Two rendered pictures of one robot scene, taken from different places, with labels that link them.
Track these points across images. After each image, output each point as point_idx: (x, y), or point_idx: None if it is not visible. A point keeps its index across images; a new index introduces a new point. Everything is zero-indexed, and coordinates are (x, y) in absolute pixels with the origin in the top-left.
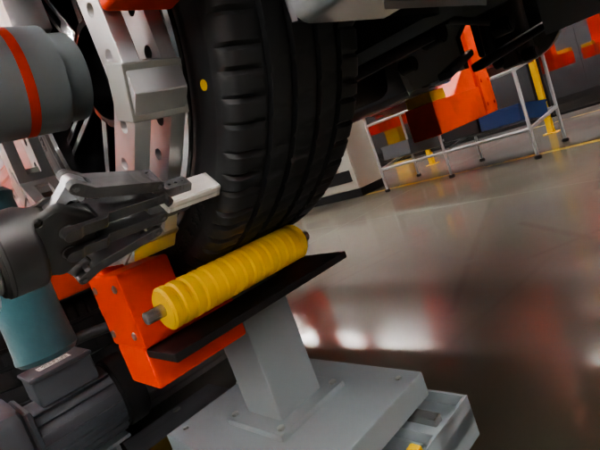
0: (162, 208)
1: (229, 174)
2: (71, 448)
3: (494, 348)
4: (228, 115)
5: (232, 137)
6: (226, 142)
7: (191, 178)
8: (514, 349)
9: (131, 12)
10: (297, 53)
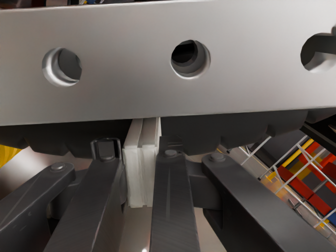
0: (126, 187)
1: (184, 150)
2: None
3: (1, 172)
4: (286, 128)
5: (251, 141)
6: (242, 137)
7: (159, 120)
8: (15, 181)
9: None
10: None
